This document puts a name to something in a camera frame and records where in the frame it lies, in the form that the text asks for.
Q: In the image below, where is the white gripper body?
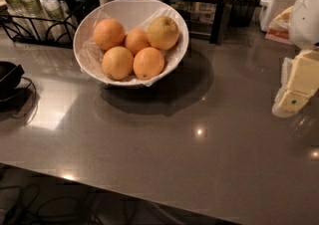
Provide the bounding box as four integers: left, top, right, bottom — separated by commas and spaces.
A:
289, 0, 319, 50

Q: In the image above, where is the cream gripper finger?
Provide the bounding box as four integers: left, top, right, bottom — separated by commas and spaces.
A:
272, 58, 298, 117
277, 49, 319, 114

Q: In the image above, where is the clear plastic bowl liner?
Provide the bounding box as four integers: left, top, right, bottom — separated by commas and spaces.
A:
78, 4, 183, 88

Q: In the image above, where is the white bowl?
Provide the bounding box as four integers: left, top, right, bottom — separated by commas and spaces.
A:
72, 0, 190, 89

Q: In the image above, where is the white card with red logo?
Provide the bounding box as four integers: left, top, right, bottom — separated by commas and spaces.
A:
265, 7, 292, 45

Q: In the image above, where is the orange at front right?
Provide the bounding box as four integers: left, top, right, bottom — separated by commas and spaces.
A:
133, 47, 165, 80

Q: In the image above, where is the small orange in middle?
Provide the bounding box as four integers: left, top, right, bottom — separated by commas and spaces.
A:
124, 29, 150, 56

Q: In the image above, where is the orange at front left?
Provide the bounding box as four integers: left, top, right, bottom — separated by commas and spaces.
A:
102, 46, 134, 80

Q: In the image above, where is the orange at back left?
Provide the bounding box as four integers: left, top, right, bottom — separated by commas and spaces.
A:
93, 19, 126, 51

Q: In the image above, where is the black wire basket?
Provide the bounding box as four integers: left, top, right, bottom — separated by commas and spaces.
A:
228, 0, 259, 27

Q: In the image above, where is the black wire cup rack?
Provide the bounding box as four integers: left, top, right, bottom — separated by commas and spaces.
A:
0, 0, 84, 49

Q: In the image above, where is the black dish on wire stand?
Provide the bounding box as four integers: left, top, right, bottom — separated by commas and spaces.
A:
0, 61, 38, 124

